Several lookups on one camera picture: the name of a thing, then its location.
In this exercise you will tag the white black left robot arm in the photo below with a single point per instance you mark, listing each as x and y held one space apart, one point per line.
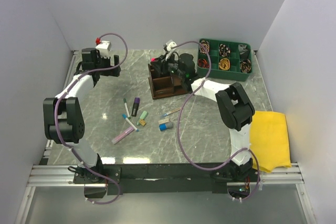
63 119

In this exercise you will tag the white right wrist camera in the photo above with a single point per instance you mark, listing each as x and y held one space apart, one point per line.
169 45

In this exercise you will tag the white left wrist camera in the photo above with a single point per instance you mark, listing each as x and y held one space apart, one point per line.
104 47

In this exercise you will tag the yellow patterned rolled tie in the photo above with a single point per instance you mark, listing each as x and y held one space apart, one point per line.
224 64

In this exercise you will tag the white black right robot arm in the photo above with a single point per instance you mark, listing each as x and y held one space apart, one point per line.
235 107

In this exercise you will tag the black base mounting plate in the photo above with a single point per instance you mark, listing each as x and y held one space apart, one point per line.
111 187

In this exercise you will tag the dark patterned rolled tie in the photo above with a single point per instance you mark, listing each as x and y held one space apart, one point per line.
224 50

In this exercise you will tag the blue grey glue stick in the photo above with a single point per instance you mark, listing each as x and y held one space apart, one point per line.
166 126

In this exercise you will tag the green cap white marker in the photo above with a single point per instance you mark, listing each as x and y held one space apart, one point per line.
126 107

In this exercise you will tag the black beige floral rolled tie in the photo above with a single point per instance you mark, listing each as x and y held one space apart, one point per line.
245 66

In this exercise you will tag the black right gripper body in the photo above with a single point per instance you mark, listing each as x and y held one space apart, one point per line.
168 64

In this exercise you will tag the yellow folded cloth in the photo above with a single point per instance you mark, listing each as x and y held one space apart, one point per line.
269 140

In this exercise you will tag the orange navy striped rolled tie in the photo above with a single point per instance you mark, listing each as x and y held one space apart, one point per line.
203 63

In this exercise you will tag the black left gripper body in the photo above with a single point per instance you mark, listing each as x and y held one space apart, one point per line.
104 63

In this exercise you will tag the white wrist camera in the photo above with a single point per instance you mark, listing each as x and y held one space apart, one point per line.
169 45
104 47

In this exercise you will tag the lilac pen case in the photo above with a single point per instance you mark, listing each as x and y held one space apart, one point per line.
122 135

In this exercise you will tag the pink black floral rolled tie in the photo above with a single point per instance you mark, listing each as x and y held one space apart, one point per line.
204 47

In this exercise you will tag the brown wooden desk organizer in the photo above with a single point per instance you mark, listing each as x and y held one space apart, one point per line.
169 85

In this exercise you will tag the grey folded cloth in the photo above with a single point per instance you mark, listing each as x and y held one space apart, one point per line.
244 51

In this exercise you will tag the green divided storage tray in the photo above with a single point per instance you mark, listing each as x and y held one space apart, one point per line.
213 58

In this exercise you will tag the aluminium frame rail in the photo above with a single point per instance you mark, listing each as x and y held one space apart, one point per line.
62 175

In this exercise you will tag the blue tip long marker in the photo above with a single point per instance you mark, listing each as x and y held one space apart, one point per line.
170 112

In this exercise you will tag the black purple highlighter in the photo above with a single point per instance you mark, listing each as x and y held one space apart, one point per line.
135 106

